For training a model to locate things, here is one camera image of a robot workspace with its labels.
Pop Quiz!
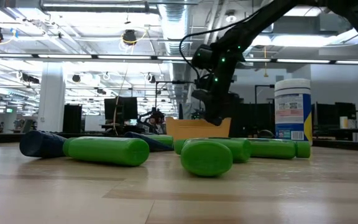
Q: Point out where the ceiling light rail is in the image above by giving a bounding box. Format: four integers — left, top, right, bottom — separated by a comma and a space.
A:
0, 52, 358, 66

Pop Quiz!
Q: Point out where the black work table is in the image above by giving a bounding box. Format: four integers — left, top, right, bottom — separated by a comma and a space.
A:
311, 127, 358, 141

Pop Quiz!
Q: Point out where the black computer monitor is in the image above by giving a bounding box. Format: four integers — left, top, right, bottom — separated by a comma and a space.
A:
335, 101, 357, 121
104, 96, 139, 121
311, 103, 337, 128

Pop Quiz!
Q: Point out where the white pillar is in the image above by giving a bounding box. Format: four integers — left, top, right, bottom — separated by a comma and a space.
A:
37, 62, 67, 133

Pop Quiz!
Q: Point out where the green travel bottle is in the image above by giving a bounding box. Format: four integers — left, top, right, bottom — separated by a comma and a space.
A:
173, 137, 252, 164
62, 136, 150, 167
180, 139, 234, 178
141, 134, 175, 149
247, 138, 311, 160

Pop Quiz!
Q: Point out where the yellow plastic bin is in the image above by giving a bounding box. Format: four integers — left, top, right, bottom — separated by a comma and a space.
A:
165, 116, 232, 141

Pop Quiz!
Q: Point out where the bright ceiling light panel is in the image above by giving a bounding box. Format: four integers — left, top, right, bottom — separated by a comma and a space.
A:
250, 27, 358, 48

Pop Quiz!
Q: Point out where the black partition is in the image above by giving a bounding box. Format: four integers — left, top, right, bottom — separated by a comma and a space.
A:
230, 93, 275, 138

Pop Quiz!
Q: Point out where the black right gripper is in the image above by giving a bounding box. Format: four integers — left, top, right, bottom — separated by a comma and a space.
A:
191, 66, 241, 127

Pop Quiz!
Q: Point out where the silver spiral duct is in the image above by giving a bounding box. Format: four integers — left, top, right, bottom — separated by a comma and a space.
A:
157, 0, 195, 103

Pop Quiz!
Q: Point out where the person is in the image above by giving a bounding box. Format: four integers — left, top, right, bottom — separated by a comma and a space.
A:
137, 107, 168, 134

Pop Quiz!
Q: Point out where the black pipe frame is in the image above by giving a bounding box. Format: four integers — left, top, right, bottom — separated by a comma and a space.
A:
254, 83, 275, 105
155, 80, 198, 119

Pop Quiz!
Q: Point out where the white wipes canister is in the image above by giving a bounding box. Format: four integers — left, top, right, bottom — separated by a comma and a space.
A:
273, 78, 313, 147

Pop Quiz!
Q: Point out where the dark blue toiletry tube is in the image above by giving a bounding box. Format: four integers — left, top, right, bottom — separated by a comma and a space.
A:
123, 131, 175, 152
19, 129, 68, 158

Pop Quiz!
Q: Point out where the black cabinet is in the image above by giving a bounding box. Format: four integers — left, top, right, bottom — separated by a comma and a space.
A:
62, 103, 83, 134

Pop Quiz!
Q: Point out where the black arched table clamp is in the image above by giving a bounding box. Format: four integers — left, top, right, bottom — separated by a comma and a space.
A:
256, 129, 275, 139

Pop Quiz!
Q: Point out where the black aluminium table frame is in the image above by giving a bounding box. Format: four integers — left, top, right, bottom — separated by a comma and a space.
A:
0, 132, 358, 153

